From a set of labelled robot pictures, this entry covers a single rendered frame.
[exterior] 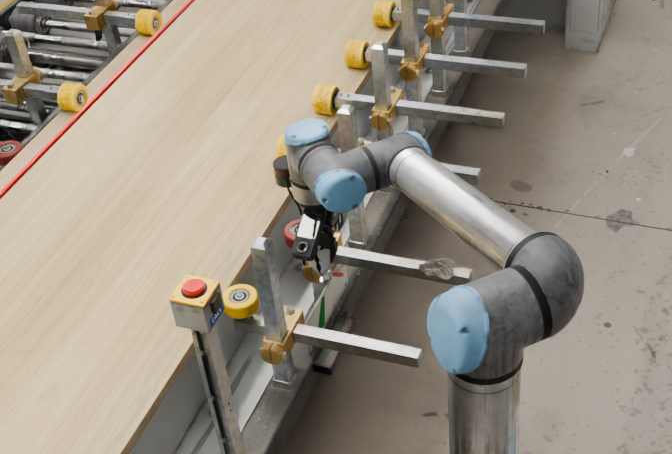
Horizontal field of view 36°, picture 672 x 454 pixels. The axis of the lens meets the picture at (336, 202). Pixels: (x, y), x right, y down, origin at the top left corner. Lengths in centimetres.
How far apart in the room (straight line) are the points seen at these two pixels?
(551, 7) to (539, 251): 348
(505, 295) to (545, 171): 267
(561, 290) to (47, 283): 136
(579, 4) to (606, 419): 217
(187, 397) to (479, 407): 101
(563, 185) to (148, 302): 211
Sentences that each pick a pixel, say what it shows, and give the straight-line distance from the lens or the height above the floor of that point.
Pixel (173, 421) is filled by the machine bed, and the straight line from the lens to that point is 239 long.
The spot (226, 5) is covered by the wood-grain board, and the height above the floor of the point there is 90.
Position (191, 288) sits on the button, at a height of 123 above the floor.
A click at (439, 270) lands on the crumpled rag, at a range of 238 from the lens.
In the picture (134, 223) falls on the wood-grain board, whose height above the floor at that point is 90.
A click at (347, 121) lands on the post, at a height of 110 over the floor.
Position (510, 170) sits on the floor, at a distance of 413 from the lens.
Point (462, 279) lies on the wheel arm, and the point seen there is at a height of 85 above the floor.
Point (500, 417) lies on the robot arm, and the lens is 160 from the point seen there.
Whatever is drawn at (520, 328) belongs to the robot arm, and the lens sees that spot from 148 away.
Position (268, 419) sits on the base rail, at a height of 70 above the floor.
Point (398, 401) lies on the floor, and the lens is 326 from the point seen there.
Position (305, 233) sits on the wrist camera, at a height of 112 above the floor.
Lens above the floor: 246
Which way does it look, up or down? 38 degrees down
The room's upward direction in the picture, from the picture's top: 7 degrees counter-clockwise
